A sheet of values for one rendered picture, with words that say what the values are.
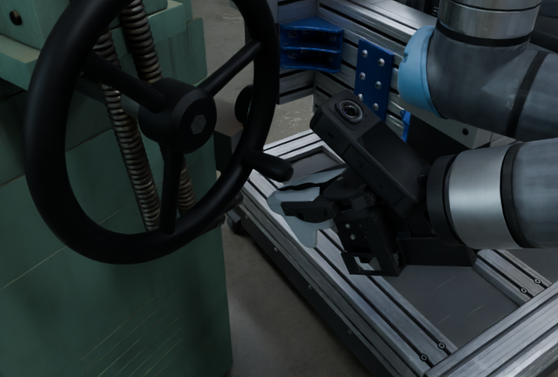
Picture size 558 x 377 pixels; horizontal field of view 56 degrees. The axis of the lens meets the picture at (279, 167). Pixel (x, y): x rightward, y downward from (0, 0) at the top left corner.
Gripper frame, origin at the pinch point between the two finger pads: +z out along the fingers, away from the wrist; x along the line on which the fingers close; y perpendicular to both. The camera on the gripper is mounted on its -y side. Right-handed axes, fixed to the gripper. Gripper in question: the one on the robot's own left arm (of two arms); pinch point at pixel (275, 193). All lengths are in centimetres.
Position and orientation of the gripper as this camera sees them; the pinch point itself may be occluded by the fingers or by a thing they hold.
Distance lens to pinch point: 54.0
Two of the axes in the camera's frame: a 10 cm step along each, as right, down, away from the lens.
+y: 4.0, 8.8, 2.7
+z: -7.0, 1.0, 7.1
